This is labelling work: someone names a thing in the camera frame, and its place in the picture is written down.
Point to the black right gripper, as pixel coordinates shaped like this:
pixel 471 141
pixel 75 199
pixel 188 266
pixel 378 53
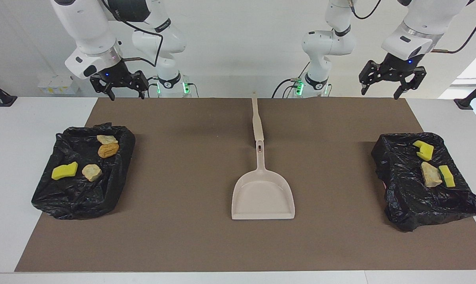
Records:
pixel 117 73

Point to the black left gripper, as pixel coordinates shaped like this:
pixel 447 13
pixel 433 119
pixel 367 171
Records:
pixel 400 65

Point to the brown croquette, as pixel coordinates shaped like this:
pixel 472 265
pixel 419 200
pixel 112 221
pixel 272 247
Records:
pixel 108 150

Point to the notched yellow sponge piece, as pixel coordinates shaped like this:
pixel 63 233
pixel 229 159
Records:
pixel 425 151

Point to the striped shell shaped bread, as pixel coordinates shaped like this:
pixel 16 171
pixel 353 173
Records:
pixel 92 172

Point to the yellow sponge chunk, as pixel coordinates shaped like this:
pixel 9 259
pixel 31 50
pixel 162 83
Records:
pixel 64 170

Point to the pale fried dumpling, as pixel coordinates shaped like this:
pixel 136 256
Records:
pixel 430 175

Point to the curved yellow sponge piece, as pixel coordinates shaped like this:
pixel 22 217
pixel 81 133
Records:
pixel 447 176

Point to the beige plastic dustpan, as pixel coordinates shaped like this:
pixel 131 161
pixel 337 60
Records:
pixel 261 193

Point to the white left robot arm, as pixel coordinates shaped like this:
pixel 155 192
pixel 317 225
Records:
pixel 328 43

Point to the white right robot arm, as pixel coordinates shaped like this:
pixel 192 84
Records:
pixel 88 31

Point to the black bag lined bin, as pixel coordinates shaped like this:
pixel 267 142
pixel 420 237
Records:
pixel 84 197
pixel 411 205

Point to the white cardboard box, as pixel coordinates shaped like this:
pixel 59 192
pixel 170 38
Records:
pixel 58 86

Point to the black pole stand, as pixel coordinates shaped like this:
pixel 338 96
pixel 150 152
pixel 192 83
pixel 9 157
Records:
pixel 7 100
pixel 465 103

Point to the brown table mat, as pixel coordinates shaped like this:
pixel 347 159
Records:
pixel 182 236

